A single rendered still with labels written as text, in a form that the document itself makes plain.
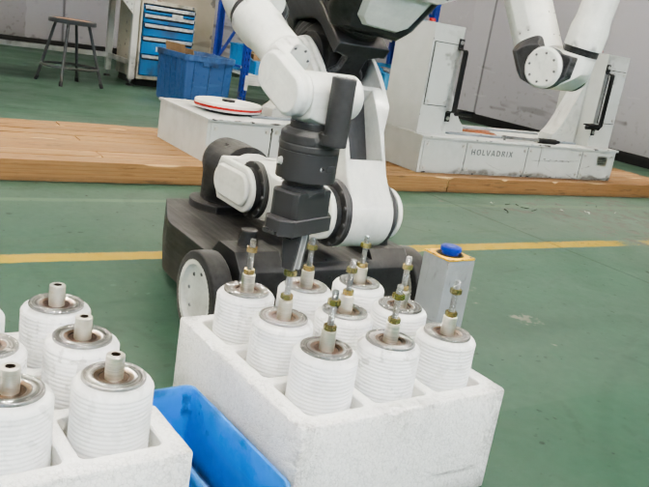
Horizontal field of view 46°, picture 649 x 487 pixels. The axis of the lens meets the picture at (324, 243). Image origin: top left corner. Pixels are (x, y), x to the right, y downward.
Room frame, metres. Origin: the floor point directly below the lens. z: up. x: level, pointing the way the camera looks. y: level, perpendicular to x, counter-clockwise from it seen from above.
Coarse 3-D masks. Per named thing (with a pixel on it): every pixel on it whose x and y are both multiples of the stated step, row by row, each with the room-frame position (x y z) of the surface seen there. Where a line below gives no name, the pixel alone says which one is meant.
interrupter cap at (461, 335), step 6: (426, 324) 1.17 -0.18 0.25; (432, 324) 1.18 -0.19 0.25; (438, 324) 1.19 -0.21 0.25; (426, 330) 1.14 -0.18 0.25; (432, 330) 1.15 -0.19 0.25; (438, 330) 1.16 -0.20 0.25; (456, 330) 1.17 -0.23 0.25; (462, 330) 1.17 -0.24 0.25; (432, 336) 1.13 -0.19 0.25; (438, 336) 1.12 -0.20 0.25; (444, 336) 1.13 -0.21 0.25; (450, 336) 1.14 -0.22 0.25; (456, 336) 1.15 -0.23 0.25; (462, 336) 1.14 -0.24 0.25; (468, 336) 1.15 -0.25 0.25; (450, 342) 1.12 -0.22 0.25; (456, 342) 1.12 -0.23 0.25; (462, 342) 1.12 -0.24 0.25
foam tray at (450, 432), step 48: (192, 336) 1.18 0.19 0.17; (192, 384) 1.16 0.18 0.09; (240, 384) 1.04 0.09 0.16; (480, 384) 1.14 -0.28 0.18; (240, 432) 1.03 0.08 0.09; (288, 432) 0.93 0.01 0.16; (336, 432) 0.94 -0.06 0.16; (384, 432) 0.99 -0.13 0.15; (432, 432) 1.05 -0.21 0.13; (480, 432) 1.12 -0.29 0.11; (288, 480) 0.92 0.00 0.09; (336, 480) 0.95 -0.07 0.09; (384, 480) 1.01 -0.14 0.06; (432, 480) 1.07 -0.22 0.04; (480, 480) 1.14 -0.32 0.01
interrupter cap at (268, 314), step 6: (270, 306) 1.14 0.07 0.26; (276, 306) 1.14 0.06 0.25; (264, 312) 1.11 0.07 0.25; (270, 312) 1.12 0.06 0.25; (276, 312) 1.12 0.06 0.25; (294, 312) 1.13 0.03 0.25; (300, 312) 1.13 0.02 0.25; (264, 318) 1.08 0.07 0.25; (270, 318) 1.09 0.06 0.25; (276, 318) 1.10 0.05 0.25; (294, 318) 1.11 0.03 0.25; (300, 318) 1.11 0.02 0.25; (306, 318) 1.11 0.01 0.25; (270, 324) 1.07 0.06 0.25; (276, 324) 1.07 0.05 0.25; (282, 324) 1.07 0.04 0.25; (288, 324) 1.08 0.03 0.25; (294, 324) 1.08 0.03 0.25; (300, 324) 1.08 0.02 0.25
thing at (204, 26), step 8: (160, 0) 7.27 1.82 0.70; (168, 0) 7.31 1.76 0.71; (176, 0) 7.35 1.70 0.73; (184, 0) 7.39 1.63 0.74; (192, 0) 7.44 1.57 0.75; (200, 0) 7.48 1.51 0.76; (208, 0) 7.52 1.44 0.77; (200, 8) 7.48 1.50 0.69; (208, 8) 7.53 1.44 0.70; (200, 16) 7.49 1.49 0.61; (208, 16) 7.53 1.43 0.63; (200, 24) 7.49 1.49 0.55; (208, 24) 7.54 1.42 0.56; (200, 32) 7.50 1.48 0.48; (208, 32) 7.54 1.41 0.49; (200, 40) 7.50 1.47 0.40; (208, 40) 7.55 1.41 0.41; (200, 48) 7.51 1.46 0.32; (208, 48) 7.55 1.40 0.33
